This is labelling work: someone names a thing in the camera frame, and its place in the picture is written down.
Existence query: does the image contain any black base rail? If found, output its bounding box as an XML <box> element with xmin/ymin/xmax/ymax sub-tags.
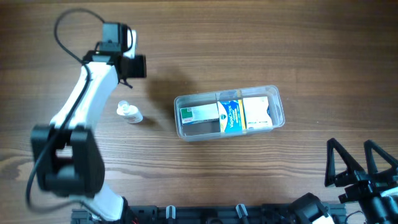
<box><xmin>71</xmin><ymin>202</ymin><xmax>346</xmax><ymax>224</ymax></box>

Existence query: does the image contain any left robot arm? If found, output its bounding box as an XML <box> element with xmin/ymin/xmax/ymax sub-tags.
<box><xmin>25</xmin><ymin>22</ymin><xmax>146</xmax><ymax>223</ymax></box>

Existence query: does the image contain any clear plastic container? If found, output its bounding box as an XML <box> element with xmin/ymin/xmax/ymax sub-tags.
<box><xmin>174</xmin><ymin>85</ymin><xmax>285</xmax><ymax>141</ymax></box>

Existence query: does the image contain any white green medicine box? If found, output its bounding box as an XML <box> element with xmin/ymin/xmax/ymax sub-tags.
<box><xmin>180</xmin><ymin>103</ymin><xmax>219</xmax><ymax>125</ymax></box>

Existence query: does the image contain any small white bottle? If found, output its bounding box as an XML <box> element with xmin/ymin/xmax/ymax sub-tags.
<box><xmin>116</xmin><ymin>100</ymin><xmax>144</xmax><ymax>124</ymax></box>

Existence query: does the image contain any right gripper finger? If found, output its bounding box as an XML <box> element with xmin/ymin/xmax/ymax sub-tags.
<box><xmin>324</xmin><ymin>138</ymin><xmax>366</xmax><ymax>188</ymax></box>
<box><xmin>363</xmin><ymin>139</ymin><xmax>398</xmax><ymax>181</ymax></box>

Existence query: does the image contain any blue VapoDrops box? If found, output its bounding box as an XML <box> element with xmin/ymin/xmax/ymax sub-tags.
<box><xmin>217</xmin><ymin>100</ymin><xmax>246</xmax><ymax>133</ymax></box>

